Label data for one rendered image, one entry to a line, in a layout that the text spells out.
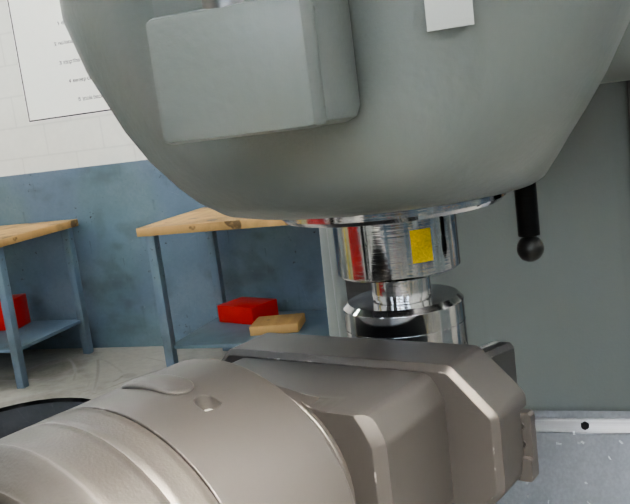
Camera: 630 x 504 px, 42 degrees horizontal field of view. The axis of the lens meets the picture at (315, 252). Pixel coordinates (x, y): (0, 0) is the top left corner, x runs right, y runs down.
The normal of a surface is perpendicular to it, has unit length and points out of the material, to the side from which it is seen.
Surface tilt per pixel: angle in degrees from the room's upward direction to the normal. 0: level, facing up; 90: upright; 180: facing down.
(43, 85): 90
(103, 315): 90
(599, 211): 90
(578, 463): 63
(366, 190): 131
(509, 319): 90
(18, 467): 44
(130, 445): 23
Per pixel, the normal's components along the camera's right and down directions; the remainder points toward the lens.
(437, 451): 0.82, -0.01
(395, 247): -0.12, 0.18
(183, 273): -0.33, 0.19
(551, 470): -0.35, -0.26
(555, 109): 0.63, 0.54
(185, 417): 0.23, -0.90
